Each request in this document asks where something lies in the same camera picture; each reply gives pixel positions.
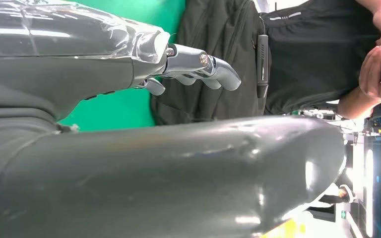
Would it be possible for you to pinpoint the person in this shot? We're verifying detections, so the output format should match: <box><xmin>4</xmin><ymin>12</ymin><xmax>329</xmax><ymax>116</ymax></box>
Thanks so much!
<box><xmin>259</xmin><ymin>0</ymin><xmax>381</xmax><ymax>120</ymax></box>

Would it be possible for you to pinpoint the black backpack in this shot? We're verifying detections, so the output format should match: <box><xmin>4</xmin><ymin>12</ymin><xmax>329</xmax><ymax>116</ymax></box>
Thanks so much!
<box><xmin>150</xmin><ymin>0</ymin><xmax>272</xmax><ymax>126</ymax></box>

